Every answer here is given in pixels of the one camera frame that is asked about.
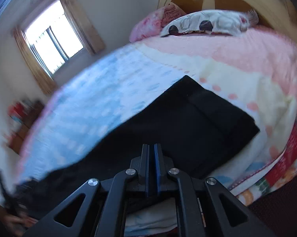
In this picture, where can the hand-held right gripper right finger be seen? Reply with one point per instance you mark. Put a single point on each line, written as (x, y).
(156, 167)

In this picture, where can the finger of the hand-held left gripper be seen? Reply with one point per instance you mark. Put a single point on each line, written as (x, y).
(3, 190)

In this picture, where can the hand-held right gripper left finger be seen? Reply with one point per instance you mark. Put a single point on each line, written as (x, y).
(146, 167)

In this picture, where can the black pants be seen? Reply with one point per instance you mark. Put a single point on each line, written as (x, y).
(188, 118)

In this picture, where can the brown wooden desk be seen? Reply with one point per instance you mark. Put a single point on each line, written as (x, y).
(22, 130)

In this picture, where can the red gift bag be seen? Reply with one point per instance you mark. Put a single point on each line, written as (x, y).
(15, 109)

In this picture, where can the bed with pastel quilt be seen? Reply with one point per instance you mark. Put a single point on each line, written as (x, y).
(101, 91)

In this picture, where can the beige patterned curtain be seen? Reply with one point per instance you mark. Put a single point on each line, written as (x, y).
(82, 17)
(32, 61)

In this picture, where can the red patterned quilt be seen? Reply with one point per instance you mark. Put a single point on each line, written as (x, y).
(291, 158)

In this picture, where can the pink floral pillow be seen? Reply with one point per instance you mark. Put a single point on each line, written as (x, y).
(146, 26)

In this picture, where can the white pillow with dark dots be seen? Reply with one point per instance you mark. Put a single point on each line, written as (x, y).
(212, 22)

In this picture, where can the window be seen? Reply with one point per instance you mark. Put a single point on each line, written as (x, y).
(52, 39)

